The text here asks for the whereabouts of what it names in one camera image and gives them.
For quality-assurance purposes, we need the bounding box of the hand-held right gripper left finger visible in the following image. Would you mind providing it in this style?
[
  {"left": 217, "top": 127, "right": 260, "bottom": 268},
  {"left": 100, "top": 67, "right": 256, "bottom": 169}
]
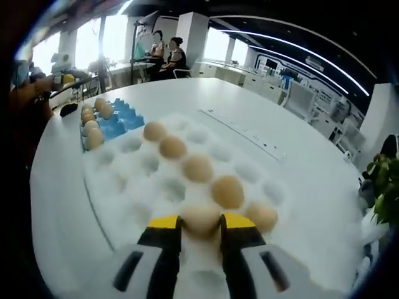
[{"left": 87, "top": 214, "right": 183, "bottom": 299}]

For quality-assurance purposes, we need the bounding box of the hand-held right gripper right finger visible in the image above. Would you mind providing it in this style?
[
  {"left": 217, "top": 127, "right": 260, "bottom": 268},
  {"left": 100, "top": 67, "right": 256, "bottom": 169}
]
[{"left": 219, "top": 212, "right": 344, "bottom": 299}]

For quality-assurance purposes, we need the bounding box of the single brown egg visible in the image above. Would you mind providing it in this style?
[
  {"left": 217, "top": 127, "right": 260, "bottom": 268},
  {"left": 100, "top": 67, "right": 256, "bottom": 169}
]
[{"left": 180, "top": 204, "right": 223, "bottom": 240}]

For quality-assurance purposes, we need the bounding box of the blue egg tray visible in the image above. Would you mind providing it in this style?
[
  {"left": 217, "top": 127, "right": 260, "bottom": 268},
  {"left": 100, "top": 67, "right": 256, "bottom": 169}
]
[{"left": 79, "top": 98, "right": 146, "bottom": 153}]

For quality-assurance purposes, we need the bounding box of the cluster of brown eggs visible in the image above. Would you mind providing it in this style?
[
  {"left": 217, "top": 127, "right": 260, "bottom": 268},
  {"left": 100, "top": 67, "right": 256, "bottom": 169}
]
[
  {"left": 80, "top": 97, "right": 115, "bottom": 150},
  {"left": 142, "top": 120, "right": 279, "bottom": 234}
]

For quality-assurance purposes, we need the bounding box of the white foam egg holder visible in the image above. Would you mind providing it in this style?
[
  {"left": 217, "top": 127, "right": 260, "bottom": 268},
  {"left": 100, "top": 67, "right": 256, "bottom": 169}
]
[{"left": 82, "top": 111, "right": 300, "bottom": 299}]

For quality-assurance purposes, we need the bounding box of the person's left hand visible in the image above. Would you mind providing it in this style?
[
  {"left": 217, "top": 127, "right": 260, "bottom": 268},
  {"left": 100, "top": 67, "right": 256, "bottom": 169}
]
[{"left": 39, "top": 77, "right": 57, "bottom": 98}]

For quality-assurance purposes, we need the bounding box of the black tripod pole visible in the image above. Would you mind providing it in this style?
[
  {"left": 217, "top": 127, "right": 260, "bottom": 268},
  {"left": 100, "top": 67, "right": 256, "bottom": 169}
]
[{"left": 93, "top": 18, "right": 110, "bottom": 94}]

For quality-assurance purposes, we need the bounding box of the small black object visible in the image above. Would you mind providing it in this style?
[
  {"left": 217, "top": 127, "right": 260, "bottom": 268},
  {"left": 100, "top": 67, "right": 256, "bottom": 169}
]
[{"left": 59, "top": 104, "right": 78, "bottom": 118}]

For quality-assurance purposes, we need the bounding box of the white table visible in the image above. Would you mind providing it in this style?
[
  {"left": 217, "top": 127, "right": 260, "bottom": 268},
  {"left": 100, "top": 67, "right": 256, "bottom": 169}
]
[{"left": 29, "top": 77, "right": 378, "bottom": 299}]

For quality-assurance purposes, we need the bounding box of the grey office chair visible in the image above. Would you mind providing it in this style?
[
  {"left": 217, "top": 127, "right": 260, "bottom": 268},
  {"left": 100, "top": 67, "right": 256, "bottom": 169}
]
[{"left": 173, "top": 67, "right": 193, "bottom": 79}]

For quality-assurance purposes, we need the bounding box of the white perforated strip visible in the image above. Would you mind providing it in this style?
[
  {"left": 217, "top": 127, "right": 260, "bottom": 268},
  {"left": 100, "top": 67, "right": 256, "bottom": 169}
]
[{"left": 198, "top": 107, "right": 286, "bottom": 163}]

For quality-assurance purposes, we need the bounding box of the green potted plant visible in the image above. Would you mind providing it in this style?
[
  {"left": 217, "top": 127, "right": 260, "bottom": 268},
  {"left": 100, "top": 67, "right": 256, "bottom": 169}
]
[{"left": 358, "top": 133, "right": 399, "bottom": 225}]

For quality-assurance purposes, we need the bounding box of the white cabinet row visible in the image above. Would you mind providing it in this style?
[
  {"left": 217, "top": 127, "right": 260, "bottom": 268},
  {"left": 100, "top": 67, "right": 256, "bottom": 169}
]
[{"left": 195, "top": 60, "right": 281, "bottom": 91}]

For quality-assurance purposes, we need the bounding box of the white mesh chair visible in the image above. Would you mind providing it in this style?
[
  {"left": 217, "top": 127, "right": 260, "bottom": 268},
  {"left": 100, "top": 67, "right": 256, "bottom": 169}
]
[
  {"left": 336, "top": 121, "right": 365, "bottom": 156},
  {"left": 282, "top": 82, "right": 315, "bottom": 115}
]

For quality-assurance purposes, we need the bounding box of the black camera stand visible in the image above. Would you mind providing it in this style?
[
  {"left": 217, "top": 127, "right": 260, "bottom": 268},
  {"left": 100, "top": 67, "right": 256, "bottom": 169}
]
[{"left": 130, "top": 20, "right": 147, "bottom": 85}]

